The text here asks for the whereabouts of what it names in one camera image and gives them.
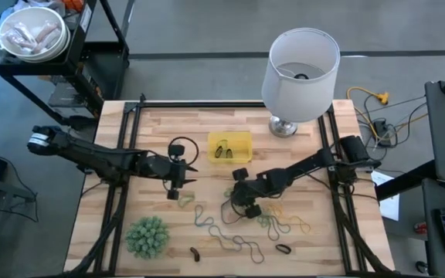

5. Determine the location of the black left camera cable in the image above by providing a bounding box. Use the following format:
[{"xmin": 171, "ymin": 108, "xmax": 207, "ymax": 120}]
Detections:
[{"xmin": 167, "ymin": 136, "xmax": 200, "ymax": 168}]

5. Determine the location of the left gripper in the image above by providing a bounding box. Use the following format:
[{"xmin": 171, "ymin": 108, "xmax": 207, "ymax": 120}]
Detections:
[{"xmin": 140, "ymin": 143, "xmax": 199, "ymax": 201}]

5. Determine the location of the black camera cable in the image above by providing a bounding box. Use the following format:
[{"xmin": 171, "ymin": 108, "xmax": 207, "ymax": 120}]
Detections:
[
  {"xmin": 167, "ymin": 136, "xmax": 200, "ymax": 168},
  {"xmin": 221, "ymin": 198, "xmax": 247, "ymax": 225}
]

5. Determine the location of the black aluminium table frame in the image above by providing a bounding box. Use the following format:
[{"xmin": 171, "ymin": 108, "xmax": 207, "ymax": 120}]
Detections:
[{"xmin": 63, "ymin": 93, "xmax": 396, "ymax": 277}]

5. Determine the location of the silver lamp with white shade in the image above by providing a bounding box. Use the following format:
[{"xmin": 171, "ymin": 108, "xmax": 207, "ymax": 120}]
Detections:
[{"xmin": 260, "ymin": 27, "xmax": 341, "ymax": 139}]

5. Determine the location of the black utility cart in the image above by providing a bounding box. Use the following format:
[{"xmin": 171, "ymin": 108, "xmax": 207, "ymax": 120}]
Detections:
[{"xmin": 0, "ymin": 0, "xmax": 131, "ymax": 131}]

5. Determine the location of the clear packet of sausages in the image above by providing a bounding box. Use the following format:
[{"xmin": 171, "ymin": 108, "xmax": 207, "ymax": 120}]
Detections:
[
  {"xmin": 32, "ymin": 21, "xmax": 62, "ymax": 55},
  {"xmin": 1, "ymin": 22, "xmax": 38, "ymax": 51}
]

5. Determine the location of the white paper sheet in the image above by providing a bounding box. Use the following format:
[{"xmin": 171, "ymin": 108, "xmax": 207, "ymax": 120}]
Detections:
[{"xmin": 371, "ymin": 171, "xmax": 400, "ymax": 222}]

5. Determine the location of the thin black rubber band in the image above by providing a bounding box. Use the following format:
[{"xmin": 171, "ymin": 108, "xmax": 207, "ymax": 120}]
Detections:
[{"xmin": 233, "ymin": 235, "xmax": 265, "ymax": 265}]

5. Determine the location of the black right camera cable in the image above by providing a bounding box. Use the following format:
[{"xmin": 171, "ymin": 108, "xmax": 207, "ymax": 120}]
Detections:
[{"xmin": 221, "ymin": 198, "xmax": 247, "ymax": 225}]

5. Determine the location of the grey box on shelf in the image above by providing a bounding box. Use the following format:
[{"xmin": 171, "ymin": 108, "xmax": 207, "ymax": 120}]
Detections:
[{"xmin": 47, "ymin": 82, "xmax": 92, "ymax": 119}]

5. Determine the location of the yellow translucent plastic bin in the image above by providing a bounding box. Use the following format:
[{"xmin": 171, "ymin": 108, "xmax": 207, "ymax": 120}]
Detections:
[{"xmin": 206, "ymin": 131, "xmax": 253, "ymax": 164}]

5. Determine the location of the clear plastic bag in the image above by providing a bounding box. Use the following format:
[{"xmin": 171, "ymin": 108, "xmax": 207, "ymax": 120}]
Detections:
[{"xmin": 13, "ymin": 0, "xmax": 68, "ymax": 17}]

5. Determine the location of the black floor cable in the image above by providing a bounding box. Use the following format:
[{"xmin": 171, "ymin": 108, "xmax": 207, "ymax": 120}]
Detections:
[{"xmin": 355, "ymin": 94, "xmax": 429, "ymax": 155}]

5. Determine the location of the white bowl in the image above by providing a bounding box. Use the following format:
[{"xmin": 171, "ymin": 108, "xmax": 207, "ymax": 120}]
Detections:
[{"xmin": 0, "ymin": 5, "xmax": 71, "ymax": 63}]

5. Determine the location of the long blue rubber band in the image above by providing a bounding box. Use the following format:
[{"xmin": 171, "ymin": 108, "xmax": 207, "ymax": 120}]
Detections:
[{"xmin": 208, "ymin": 225, "xmax": 243, "ymax": 252}]

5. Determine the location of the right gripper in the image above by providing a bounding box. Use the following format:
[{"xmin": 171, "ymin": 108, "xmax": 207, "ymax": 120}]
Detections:
[{"xmin": 230, "ymin": 168, "xmax": 273, "ymax": 219}]

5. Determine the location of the yellow extension cable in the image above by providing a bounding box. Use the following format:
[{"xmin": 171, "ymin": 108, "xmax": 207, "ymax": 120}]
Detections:
[{"xmin": 346, "ymin": 86, "xmax": 390, "ymax": 140}]

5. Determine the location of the green artificial plant ball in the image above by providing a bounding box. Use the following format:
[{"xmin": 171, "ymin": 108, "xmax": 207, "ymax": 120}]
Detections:
[{"xmin": 124, "ymin": 215, "xmax": 171, "ymax": 260}]

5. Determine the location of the black power adapter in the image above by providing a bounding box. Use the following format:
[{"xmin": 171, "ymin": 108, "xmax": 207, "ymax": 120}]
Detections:
[{"xmin": 372, "ymin": 119, "xmax": 392, "ymax": 147}]

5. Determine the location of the black table beam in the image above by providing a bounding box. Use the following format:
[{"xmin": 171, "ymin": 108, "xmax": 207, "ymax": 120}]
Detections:
[{"xmin": 375, "ymin": 160, "xmax": 440, "ymax": 202}]

